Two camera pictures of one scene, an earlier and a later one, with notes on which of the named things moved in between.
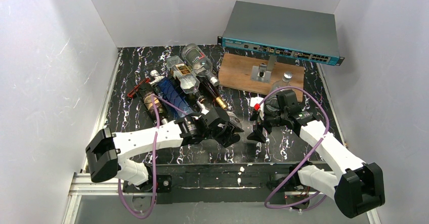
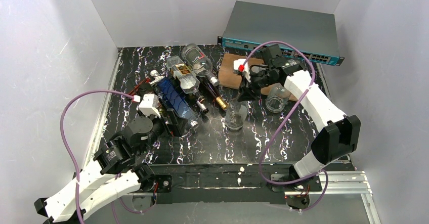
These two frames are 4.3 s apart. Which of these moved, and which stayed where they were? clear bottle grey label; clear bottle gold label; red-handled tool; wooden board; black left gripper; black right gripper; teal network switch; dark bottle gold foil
Moved: black left gripper; black right gripper
Stayed: red-handled tool; clear bottle gold label; dark bottle gold foil; clear bottle grey label; teal network switch; wooden board
